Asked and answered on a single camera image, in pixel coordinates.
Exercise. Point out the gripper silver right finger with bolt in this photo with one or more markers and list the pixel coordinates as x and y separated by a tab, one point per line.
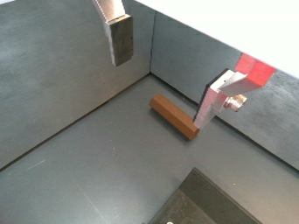
215	99

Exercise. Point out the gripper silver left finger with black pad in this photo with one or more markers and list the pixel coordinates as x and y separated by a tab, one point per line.
119	29

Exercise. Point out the red shape sorter board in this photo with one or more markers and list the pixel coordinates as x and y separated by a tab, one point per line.
257	70

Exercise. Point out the black curved holder stand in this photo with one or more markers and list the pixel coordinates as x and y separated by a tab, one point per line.
200	203

